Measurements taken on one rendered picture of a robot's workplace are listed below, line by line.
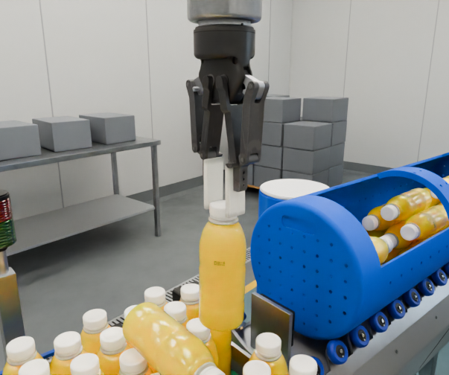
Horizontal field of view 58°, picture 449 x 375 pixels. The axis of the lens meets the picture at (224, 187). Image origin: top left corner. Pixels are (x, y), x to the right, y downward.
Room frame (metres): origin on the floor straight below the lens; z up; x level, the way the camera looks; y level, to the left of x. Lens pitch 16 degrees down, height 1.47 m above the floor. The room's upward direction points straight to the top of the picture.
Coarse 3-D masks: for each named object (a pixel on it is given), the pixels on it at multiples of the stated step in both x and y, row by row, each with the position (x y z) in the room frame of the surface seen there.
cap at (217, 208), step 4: (220, 200) 0.54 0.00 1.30; (224, 200) 0.54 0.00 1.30; (212, 204) 0.52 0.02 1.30; (216, 204) 0.52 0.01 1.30; (220, 204) 0.52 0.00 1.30; (224, 204) 0.52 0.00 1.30; (212, 208) 0.51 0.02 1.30; (216, 208) 0.51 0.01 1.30; (220, 208) 0.50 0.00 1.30; (224, 208) 0.50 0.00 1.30; (212, 212) 0.51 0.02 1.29; (216, 212) 0.51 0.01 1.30; (220, 212) 0.50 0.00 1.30; (224, 212) 0.50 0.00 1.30; (212, 216) 0.51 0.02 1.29; (216, 216) 0.51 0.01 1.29; (220, 216) 0.50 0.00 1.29; (224, 216) 0.50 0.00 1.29; (236, 216) 0.52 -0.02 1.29; (224, 220) 0.50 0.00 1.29
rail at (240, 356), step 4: (232, 344) 0.65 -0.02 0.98; (236, 344) 0.65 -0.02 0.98; (232, 348) 0.65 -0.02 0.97; (236, 348) 0.64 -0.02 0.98; (240, 348) 0.64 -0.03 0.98; (232, 352) 0.65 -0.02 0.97; (236, 352) 0.64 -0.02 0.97; (240, 352) 0.63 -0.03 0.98; (244, 352) 0.63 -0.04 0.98; (232, 356) 0.65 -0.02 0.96; (236, 356) 0.64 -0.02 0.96; (240, 356) 0.63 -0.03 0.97; (244, 356) 0.63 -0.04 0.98; (248, 356) 0.62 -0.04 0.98; (236, 360) 0.64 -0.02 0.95; (240, 360) 0.63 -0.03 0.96; (244, 360) 0.63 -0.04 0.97; (248, 360) 0.62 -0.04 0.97; (240, 364) 0.63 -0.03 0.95; (244, 364) 0.63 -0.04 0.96
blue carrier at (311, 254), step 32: (448, 160) 1.34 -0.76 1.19; (320, 192) 0.89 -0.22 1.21; (352, 192) 1.05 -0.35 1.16; (384, 192) 1.20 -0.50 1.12; (448, 192) 0.94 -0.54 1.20; (256, 224) 0.82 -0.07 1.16; (288, 224) 0.76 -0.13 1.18; (320, 224) 0.70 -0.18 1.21; (352, 224) 0.69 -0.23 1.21; (256, 256) 0.82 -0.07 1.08; (288, 256) 0.75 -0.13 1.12; (320, 256) 0.69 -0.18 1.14; (352, 256) 0.64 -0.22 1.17; (416, 256) 0.75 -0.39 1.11; (448, 256) 0.88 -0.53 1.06; (288, 288) 0.75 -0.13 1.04; (320, 288) 0.69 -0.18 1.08; (352, 288) 0.64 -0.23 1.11; (384, 288) 0.67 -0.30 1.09; (320, 320) 0.68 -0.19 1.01; (352, 320) 0.63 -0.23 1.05
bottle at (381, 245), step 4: (372, 240) 0.80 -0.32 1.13; (376, 240) 0.80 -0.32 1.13; (380, 240) 0.81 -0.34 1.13; (384, 240) 0.83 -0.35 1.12; (376, 244) 0.79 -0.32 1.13; (380, 244) 0.79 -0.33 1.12; (384, 244) 0.80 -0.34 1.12; (376, 248) 0.78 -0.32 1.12; (380, 248) 0.78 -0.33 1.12; (384, 248) 0.79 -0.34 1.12; (388, 248) 0.81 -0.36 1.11; (380, 252) 0.78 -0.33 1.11; (384, 252) 0.78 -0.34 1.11; (388, 252) 0.80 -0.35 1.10; (380, 256) 0.77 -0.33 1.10; (384, 256) 0.78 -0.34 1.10; (380, 260) 0.77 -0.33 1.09; (384, 260) 0.79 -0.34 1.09; (380, 264) 0.79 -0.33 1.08
